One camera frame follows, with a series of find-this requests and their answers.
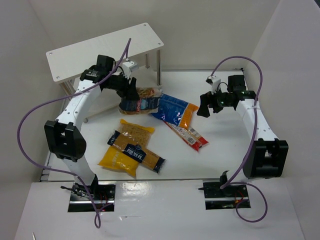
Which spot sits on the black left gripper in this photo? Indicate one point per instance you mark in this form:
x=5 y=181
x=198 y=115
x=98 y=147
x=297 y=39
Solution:
x=127 y=88

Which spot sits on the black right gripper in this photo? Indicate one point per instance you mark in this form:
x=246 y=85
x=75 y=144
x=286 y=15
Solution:
x=211 y=102

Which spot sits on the fusilli bag with dark label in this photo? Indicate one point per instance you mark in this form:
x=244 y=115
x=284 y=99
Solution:
x=149 y=101

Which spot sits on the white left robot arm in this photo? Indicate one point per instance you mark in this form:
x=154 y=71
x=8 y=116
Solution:
x=64 y=136

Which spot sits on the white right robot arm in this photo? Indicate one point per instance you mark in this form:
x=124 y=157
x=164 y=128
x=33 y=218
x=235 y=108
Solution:
x=266 y=155

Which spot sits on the blue and orange pasta bag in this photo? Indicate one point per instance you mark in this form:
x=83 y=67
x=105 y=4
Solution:
x=175 y=111

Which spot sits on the white two-tier shelf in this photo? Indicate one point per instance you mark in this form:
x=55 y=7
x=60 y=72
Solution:
x=68 y=62

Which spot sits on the yellow fusilli pasta bag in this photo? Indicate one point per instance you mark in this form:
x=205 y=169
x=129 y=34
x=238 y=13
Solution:
x=120 y=156

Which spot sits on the red spaghetti packet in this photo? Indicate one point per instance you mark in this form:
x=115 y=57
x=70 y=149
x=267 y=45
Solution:
x=190 y=136

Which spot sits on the spaghetti bag with navy ends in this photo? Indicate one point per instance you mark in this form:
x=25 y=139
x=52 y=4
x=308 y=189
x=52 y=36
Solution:
x=136 y=151

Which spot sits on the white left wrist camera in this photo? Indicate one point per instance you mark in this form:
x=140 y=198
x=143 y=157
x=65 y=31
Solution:
x=129 y=67

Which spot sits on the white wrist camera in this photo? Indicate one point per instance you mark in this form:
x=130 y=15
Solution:
x=129 y=67
x=215 y=82

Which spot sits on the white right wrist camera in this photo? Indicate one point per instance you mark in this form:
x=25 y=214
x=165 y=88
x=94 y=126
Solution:
x=215 y=82

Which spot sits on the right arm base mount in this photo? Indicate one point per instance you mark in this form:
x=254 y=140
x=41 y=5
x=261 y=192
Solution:
x=227 y=198

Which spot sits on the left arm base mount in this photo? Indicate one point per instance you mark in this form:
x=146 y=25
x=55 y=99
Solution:
x=104 y=198

